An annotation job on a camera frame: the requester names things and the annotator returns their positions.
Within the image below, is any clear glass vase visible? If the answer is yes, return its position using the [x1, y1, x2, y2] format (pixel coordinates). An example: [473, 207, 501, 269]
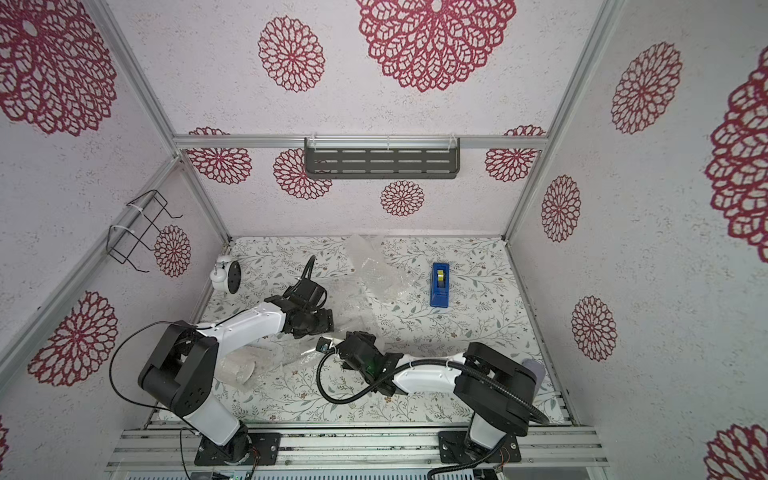
[255, 334, 343, 369]

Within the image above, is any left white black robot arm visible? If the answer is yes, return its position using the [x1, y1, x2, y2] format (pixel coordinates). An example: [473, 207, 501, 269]
[138, 279, 334, 448]

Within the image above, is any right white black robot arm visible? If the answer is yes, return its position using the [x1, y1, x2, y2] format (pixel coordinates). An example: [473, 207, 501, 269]
[316, 331, 549, 451]

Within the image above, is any blue tape dispenser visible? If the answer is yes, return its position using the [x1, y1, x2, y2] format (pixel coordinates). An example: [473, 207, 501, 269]
[430, 262, 450, 308]

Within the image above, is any grey oval sponge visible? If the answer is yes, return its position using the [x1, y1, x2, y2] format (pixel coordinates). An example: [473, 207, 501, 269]
[522, 358, 546, 394]

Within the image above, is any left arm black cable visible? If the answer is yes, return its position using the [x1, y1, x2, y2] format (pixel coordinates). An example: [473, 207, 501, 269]
[108, 254, 317, 415]

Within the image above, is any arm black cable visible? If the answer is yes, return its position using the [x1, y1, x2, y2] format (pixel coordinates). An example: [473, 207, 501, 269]
[108, 254, 317, 415]
[315, 350, 550, 480]

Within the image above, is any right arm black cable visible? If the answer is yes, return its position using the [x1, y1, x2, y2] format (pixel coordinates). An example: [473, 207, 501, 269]
[315, 350, 550, 480]

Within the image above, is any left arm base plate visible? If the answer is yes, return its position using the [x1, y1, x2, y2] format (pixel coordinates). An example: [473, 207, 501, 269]
[194, 432, 282, 467]

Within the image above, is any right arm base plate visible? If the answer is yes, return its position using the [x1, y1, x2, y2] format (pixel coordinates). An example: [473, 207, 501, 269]
[438, 430, 522, 464]

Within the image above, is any grey slotted wall shelf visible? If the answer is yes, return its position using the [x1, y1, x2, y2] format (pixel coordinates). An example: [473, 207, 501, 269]
[304, 137, 461, 180]

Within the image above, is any black wire wall basket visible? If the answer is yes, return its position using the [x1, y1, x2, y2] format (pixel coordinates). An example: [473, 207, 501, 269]
[104, 189, 182, 274]

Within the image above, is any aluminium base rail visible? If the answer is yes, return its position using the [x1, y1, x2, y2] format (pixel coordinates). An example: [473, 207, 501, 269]
[104, 424, 609, 473]

